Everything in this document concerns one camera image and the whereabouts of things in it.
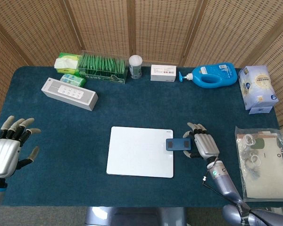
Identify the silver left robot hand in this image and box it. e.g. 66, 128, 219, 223
0, 115, 42, 178

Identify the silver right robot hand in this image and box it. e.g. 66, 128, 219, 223
183, 122, 220, 161

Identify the blue board eraser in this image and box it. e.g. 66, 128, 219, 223
166, 137, 192, 152

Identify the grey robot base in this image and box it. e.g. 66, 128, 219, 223
84, 206, 187, 226

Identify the white writing board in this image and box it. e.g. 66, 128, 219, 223
106, 126, 175, 179

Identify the clear plastic bag with contents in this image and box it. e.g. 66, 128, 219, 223
234, 126, 283, 202

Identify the blue pump detergent bottle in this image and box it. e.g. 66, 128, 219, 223
178, 63, 238, 89

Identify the light purple tissue pack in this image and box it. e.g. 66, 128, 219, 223
237, 65, 279, 111

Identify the dark blue table mat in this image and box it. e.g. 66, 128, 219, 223
0, 65, 282, 208

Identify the small white cardboard box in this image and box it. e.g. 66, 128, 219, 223
150, 64, 177, 83

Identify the white rectangular speaker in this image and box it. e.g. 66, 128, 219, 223
41, 77, 99, 112

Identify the small green tissue pack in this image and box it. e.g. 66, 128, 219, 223
60, 73, 86, 87

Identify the white cylindrical canister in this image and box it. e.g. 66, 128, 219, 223
128, 55, 143, 80

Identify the green tissue pack, tissue out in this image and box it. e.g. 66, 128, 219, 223
54, 52, 82, 73

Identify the bamboo folding screen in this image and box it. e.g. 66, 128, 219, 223
0, 0, 283, 127

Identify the clear box of green tea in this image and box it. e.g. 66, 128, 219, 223
77, 50, 129, 85

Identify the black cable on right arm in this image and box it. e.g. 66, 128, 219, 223
202, 160, 253, 212

